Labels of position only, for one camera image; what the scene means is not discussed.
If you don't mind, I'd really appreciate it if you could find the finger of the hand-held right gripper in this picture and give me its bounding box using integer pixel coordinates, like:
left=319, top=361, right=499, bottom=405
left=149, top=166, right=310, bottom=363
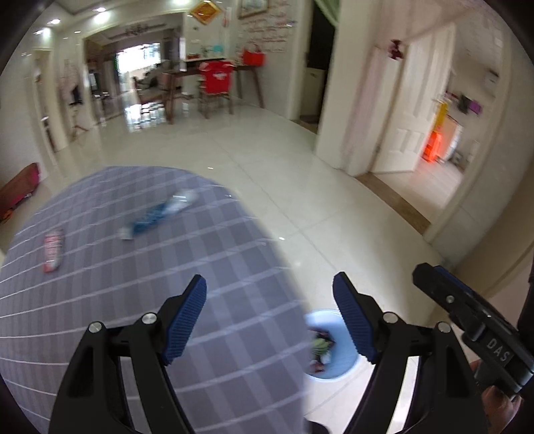
left=412, top=263, right=487, bottom=339
left=434, top=266, right=497, bottom=318

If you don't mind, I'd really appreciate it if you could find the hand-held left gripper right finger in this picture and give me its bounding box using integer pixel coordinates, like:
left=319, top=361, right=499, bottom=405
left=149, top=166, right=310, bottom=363
left=332, top=271, right=489, bottom=434

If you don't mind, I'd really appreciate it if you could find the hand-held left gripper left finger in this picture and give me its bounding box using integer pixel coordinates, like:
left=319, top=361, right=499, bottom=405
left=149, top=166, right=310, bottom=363
left=48, top=274, right=208, bottom=434

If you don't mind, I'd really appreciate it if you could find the light blue plastic bin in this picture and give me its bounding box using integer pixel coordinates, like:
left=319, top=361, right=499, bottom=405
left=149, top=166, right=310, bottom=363
left=304, top=309, right=359, bottom=382

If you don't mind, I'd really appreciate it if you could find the person's right hand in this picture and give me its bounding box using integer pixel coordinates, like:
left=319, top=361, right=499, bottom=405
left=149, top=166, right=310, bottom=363
left=471, top=362, right=523, bottom=434

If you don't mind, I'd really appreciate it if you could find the grey checked tablecloth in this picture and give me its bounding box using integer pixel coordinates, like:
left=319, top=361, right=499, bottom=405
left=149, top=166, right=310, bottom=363
left=0, top=166, right=311, bottom=434

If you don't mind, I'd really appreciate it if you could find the blue crumpled wrapper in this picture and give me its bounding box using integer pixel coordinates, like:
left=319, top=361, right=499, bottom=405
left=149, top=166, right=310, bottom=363
left=119, top=190, right=200, bottom=240

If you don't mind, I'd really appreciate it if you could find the orange plastic stool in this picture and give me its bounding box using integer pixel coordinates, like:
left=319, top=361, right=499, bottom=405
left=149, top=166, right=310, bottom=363
left=422, top=131, right=444, bottom=163

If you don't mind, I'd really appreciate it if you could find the red and white packet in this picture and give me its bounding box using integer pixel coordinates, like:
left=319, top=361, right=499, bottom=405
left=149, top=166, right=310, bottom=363
left=43, top=229, right=65, bottom=273

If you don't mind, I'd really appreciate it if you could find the yellow box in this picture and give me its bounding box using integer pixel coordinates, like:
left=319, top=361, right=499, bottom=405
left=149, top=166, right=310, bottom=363
left=434, top=100, right=449, bottom=134

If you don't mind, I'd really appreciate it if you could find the white panel door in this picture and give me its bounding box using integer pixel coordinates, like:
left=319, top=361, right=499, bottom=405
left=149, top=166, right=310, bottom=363
left=371, top=29, right=455, bottom=174

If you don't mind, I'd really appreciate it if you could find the brown low bench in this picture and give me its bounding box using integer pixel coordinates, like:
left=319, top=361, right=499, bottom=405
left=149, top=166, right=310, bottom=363
left=0, top=164, right=40, bottom=211

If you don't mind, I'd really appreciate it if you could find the wooden chair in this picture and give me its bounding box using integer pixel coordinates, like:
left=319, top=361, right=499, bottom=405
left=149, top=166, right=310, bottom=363
left=197, top=62, right=234, bottom=120
left=133, top=77, right=168, bottom=115

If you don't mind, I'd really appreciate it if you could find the white low cabinet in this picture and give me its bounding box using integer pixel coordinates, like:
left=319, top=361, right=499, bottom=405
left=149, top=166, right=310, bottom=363
left=306, top=68, right=327, bottom=118

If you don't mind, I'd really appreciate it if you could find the red shirt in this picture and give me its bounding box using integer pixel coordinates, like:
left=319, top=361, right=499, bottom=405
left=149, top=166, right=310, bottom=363
left=198, top=60, right=235, bottom=94

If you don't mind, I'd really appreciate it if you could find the dark wooden dining table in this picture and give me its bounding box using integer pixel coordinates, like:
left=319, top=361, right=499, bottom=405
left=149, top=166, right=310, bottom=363
left=161, top=58, right=263, bottom=124

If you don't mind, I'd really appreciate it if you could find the clothes stand with garments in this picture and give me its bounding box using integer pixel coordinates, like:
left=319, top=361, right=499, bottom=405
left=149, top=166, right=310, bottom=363
left=58, top=58, right=90, bottom=138

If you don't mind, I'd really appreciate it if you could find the gold and red framed picture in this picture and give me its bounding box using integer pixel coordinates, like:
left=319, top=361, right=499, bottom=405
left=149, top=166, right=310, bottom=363
left=190, top=2, right=218, bottom=22

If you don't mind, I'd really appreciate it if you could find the large framed picture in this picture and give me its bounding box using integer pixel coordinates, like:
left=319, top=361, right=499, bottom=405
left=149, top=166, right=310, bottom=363
left=238, top=0, right=270, bottom=18

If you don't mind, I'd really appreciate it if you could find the group of white wall sheets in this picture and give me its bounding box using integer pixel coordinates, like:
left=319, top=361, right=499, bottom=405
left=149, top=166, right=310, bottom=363
left=240, top=8, right=299, bottom=55

